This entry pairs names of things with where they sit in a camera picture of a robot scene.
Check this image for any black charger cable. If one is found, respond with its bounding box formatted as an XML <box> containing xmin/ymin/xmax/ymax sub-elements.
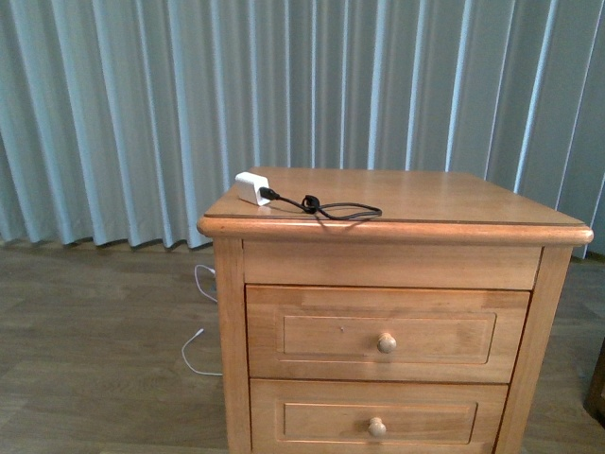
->
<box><xmin>258</xmin><ymin>186</ymin><xmax>383</xmax><ymax>222</ymax></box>

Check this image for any white charger block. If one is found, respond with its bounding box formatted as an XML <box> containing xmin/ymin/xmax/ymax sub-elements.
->
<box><xmin>235</xmin><ymin>171</ymin><xmax>270</xmax><ymax>206</ymax></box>

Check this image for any upper drawer wooden knob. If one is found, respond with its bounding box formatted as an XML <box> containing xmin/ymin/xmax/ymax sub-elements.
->
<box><xmin>377</xmin><ymin>332</ymin><xmax>397</xmax><ymax>354</ymax></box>

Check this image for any drawer wooden knob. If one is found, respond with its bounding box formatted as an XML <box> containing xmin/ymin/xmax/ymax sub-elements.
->
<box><xmin>377</xmin><ymin>332</ymin><xmax>397</xmax><ymax>354</ymax></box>
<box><xmin>368</xmin><ymin>417</ymin><xmax>388</xmax><ymax>438</ymax></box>

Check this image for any lower drawer wooden knob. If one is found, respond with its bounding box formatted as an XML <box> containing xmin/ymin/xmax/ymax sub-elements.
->
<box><xmin>368</xmin><ymin>417</ymin><xmax>388</xmax><ymax>438</ymax></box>

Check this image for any wooden nightstand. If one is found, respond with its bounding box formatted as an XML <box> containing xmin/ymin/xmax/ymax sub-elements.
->
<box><xmin>198</xmin><ymin>167</ymin><xmax>593</xmax><ymax>453</ymax></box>

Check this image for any pale blue curtain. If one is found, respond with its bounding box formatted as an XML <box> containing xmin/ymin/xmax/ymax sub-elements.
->
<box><xmin>1</xmin><ymin>1</ymin><xmax>604</xmax><ymax>253</ymax></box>

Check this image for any white cable on floor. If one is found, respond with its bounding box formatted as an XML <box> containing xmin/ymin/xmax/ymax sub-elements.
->
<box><xmin>181</xmin><ymin>264</ymin><xmax>223</xmax><ymax>377</ymax></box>

